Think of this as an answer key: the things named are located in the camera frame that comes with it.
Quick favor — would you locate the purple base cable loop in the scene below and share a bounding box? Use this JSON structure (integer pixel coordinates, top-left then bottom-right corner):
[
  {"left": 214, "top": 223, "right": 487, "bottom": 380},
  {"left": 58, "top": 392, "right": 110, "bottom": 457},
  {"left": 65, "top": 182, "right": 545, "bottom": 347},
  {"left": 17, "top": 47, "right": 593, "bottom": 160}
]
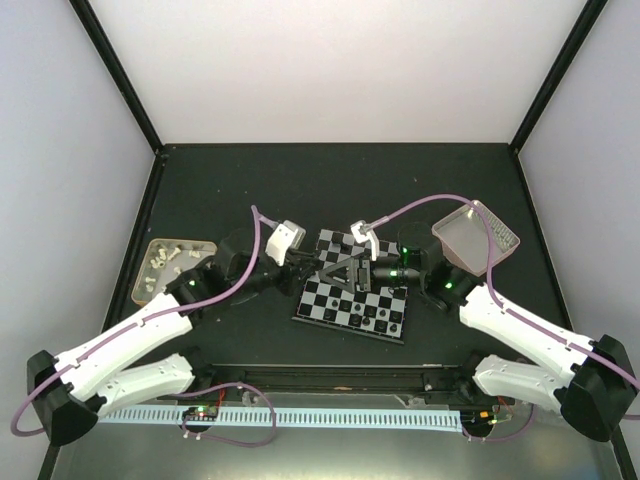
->
[{"left": 180, "top": 382, "right": 277, "bottom": 447}]

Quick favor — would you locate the gold tin with white pieces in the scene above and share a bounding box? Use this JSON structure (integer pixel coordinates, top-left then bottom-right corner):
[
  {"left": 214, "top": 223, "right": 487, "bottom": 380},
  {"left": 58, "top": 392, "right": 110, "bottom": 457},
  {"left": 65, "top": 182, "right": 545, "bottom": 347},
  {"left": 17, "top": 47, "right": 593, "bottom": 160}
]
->
[{"left": 131, "top": 238, "right": 217, "bottom": 306}]

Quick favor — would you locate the white slotted cable duct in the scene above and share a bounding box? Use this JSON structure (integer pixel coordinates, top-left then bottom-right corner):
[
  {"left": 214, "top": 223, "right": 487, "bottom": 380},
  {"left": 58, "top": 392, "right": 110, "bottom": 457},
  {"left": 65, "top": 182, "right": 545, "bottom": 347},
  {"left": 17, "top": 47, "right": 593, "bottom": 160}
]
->
[{"left": 100, "top": 404, "right": 462, "bottom": 433}]

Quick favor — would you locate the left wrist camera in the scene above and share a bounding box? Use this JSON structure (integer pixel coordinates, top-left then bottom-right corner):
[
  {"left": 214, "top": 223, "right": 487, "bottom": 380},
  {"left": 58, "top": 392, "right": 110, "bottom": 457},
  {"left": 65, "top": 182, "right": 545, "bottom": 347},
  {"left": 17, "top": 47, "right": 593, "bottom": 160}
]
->
[{"left": 265, "top": 220, "right": 306, "bottom": 267}]

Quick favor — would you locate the pink metal tin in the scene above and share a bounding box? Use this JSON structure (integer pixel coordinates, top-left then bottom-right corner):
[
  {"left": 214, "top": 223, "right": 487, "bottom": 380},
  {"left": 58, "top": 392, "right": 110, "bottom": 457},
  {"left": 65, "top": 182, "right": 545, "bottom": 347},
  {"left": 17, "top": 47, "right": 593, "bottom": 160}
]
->
[{"left": 432, "top": 200, "right": 520, "bottom": 277}]

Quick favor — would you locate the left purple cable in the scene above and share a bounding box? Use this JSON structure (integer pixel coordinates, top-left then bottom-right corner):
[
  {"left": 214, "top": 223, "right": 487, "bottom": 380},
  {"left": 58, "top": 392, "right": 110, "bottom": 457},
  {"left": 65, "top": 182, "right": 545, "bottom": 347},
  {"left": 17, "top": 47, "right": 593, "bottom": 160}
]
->
[{"left": 10, "top": 204, "right": 281, "bottom": 439}]

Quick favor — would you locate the black and white chessboard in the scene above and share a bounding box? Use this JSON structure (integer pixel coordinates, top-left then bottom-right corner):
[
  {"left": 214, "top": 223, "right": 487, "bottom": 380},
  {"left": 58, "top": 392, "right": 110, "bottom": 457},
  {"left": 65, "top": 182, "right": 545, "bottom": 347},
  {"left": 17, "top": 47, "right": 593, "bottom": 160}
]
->
[{"left": 293, "top": 229, "right": 408, "bottom": 344}]

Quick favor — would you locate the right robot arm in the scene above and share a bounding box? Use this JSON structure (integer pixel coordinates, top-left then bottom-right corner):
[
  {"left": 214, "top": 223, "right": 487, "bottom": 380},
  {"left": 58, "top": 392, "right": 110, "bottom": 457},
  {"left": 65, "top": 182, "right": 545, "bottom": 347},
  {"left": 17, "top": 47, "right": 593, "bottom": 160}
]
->
[{"left": 318, "top": 222, "right": 639, "bottom": 442}]

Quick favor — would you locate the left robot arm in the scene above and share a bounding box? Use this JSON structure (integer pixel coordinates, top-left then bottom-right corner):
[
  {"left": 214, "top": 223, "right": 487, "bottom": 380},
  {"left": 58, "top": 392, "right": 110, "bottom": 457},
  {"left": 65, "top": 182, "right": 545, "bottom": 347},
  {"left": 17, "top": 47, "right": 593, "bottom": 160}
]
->
[{"left": 26, "top": 221, "right": 318, "bottom": 446}]

